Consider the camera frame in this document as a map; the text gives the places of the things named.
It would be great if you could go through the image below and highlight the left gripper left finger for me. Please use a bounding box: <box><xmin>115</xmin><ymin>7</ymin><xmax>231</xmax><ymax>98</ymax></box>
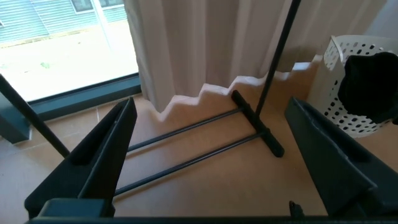
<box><xmin>24</xmin><ymin>96</ymin><xmax>138</xmax><ymax>218</ymax></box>

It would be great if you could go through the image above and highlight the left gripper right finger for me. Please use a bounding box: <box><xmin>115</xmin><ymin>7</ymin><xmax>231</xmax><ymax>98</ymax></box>
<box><xmin>284</xmin><ymin>96</ymin><xmax>398</xmax><ymax>218</ymax></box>

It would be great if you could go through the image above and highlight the heap of clothes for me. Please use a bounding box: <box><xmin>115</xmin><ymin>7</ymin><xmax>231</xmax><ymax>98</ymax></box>
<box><xmin>337</xmin><ymin>51</ymin><xmax>398</xmax><ymax>125</ymax></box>

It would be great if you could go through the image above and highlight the black clothes rack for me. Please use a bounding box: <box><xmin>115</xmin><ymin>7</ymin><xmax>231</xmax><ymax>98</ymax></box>
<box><xmin>0</xmin><ymin>0</ymin><xmax>302</xmax><ymax>197</ymax></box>

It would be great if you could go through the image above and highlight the white laundry basket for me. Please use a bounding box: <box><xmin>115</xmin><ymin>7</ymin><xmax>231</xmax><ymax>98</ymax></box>
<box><xmin>307</xmin><ymin>34</ymin><xmax>398</xmax><ymax>139</ymax></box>

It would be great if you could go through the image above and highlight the window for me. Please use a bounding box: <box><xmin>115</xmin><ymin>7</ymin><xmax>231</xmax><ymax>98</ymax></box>
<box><xmin>0</xmin><ymin>0</ymin><xmax>142</xmax><ymax>144</ymax></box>

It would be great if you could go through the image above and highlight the beige curtain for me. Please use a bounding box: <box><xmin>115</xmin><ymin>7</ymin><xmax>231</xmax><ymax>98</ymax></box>
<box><xmin>123</xmin><ymin>0</ymin><xmax>388</xmax><ymax>113</ymax></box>

